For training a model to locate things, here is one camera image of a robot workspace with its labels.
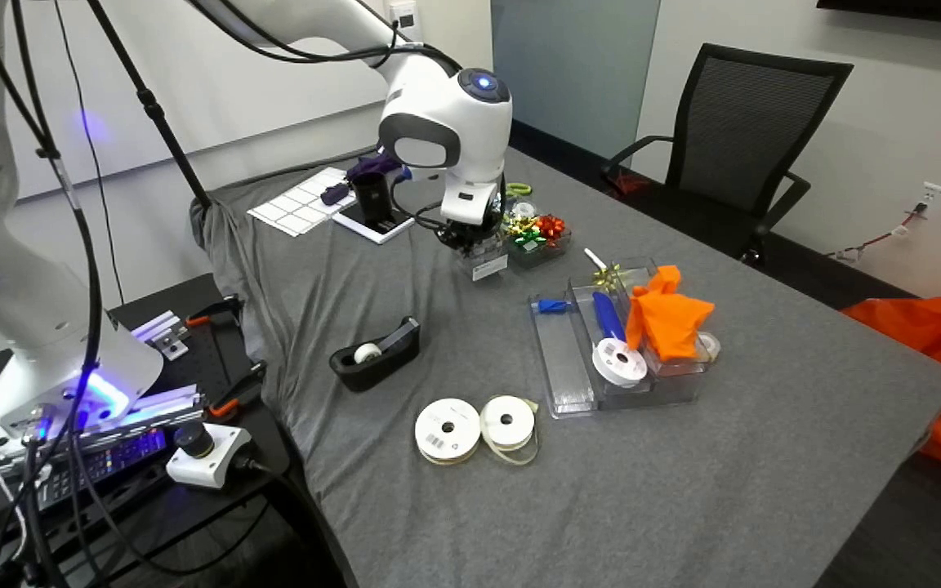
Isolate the blue handle tool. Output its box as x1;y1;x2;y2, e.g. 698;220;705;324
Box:
593;288;626;343

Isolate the purple folded umbrella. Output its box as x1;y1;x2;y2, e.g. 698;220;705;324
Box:
344;150;410;191

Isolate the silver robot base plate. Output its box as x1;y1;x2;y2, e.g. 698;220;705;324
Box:
0;380;210;485

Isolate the grey tablecloth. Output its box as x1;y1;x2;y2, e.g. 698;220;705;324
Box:
187;143;941;588

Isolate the orange plastic bag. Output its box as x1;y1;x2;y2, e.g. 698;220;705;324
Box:
839;296;941;478

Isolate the white laminated sheet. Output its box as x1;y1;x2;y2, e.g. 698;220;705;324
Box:
246;163;358;242

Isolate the white ribbon spool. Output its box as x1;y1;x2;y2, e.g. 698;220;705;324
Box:
477;394;545;472
411;395;486;472

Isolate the yellow gift bow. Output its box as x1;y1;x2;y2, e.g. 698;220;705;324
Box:
584;261;631;299

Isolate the white round tape spool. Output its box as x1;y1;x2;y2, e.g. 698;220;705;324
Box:
588;334;654;395

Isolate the clear plastic container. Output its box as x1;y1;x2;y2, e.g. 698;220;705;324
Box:
570;261;726;414

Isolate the white emergency stop button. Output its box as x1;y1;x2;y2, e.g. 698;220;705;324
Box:
162;414;256;495

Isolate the silver metal bracket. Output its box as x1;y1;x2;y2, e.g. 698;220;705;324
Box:
129;309;193;364

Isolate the colourful toy rings cluster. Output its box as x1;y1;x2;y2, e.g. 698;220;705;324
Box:
495;201;576;275

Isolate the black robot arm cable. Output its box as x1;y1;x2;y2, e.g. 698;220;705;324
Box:
187;0;471;83

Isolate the black wall television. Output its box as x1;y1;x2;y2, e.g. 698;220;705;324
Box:
814;0;941;32

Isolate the black mesh office chair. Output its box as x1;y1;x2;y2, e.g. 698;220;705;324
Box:
602;43;857;266

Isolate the red gift bow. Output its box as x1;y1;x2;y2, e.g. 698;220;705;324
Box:
533;213;571;245

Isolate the green gift bow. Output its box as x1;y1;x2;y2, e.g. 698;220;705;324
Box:
501;217;545;259

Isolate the orange plastic object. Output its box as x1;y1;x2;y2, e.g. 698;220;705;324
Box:
622;261;720;367

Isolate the black tripod pole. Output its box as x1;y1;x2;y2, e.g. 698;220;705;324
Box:
84;0;216;217

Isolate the clear narrow box blue cap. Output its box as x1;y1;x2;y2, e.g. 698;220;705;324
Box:
525;290;603;425

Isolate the orange black clamp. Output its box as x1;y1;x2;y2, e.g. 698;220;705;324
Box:
180;301;246;334
200;364;271;425

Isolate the purple umbrella sleeve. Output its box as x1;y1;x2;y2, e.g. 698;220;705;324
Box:
316;179;355;210

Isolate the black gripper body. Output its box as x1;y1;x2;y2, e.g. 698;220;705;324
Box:
432;213;486;259

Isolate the black robot cart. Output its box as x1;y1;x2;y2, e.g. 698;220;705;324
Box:
0;273;327;588

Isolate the black rectangular case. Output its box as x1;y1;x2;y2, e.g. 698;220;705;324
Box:
327;314;424;395

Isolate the black cable bundle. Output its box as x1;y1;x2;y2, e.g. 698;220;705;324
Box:
0;0;132;588

